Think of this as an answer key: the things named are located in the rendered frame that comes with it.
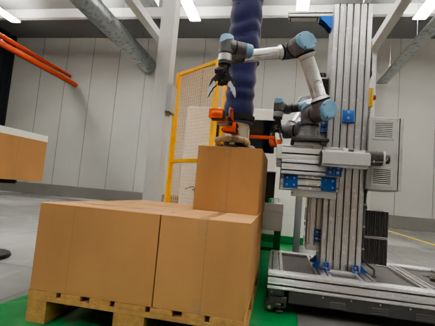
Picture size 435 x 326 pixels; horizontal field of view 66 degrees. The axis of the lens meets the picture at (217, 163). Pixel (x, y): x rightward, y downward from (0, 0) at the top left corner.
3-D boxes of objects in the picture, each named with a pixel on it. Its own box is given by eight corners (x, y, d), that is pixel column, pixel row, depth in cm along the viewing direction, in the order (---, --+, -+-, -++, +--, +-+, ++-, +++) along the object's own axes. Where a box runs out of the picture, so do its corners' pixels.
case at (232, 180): (213, 206, 265) (217, 156, 269) (263, 211, 257) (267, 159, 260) (192, 209, 207) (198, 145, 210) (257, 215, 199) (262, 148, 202)
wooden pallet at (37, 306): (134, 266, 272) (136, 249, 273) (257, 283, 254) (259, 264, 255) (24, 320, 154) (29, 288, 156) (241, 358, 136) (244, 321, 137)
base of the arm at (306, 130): (319, 143, 220) (320, 128, 221) (322, 139, 206) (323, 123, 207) (296, 141, 223) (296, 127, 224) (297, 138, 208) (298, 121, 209)
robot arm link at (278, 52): (291, 44, 220) (223, 52, 203) (300, 38, 209) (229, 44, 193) (294, 62, 220) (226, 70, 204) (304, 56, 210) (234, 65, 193)
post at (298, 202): (290, 269, 315) (297, 163, 324) (298, 270, 314) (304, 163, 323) (290, 270, 309) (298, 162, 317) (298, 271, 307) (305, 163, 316)
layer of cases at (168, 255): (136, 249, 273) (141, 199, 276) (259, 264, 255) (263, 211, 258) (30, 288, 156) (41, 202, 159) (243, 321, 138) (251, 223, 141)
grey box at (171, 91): (170, 115, 377) (173, 89, 379) (175, 115, 376) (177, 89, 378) (164, 110, 357) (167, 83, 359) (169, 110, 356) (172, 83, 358)
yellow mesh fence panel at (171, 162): (156, 241, 405) (173, 73, 423) (163, 241, 411) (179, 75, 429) (202, 256, 340) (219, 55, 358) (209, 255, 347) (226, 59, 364)
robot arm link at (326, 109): (326, 119, 213) (300, 37, 209) (342, 116, 198) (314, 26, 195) (311, 125, 209) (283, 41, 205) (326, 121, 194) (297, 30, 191)
